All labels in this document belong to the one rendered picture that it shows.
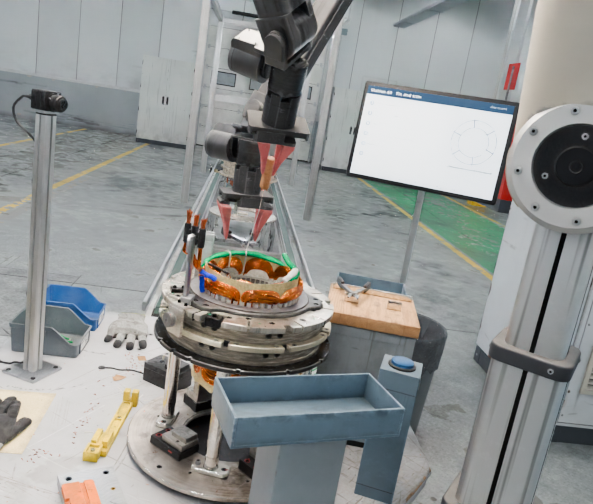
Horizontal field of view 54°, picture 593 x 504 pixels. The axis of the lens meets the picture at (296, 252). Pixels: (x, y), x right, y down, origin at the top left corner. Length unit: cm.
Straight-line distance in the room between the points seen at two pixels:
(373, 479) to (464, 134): 125
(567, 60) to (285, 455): 60
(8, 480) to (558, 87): 100
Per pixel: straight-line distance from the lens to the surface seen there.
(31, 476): 115
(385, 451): 112
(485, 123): 204
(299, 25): 91
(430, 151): 205
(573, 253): 84
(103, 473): 112
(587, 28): 75
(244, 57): 98
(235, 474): 112
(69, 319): 163
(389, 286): 148
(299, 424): 80
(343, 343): 121
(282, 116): 97
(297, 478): 86
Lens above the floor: 145
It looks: 14 degrees down
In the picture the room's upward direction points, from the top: 9 degrees clockwise
